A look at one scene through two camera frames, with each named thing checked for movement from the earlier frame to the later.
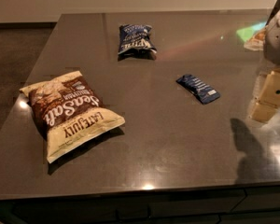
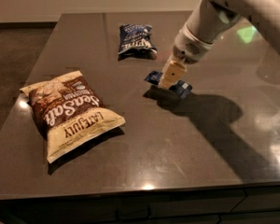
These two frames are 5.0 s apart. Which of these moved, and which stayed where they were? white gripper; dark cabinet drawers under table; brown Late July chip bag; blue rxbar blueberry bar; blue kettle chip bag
Moved: white gripper; blue rxbar blueberry bar
Stayed: brown Late July chip bag; blue kettle chip bag; dark cabinet drawers under table
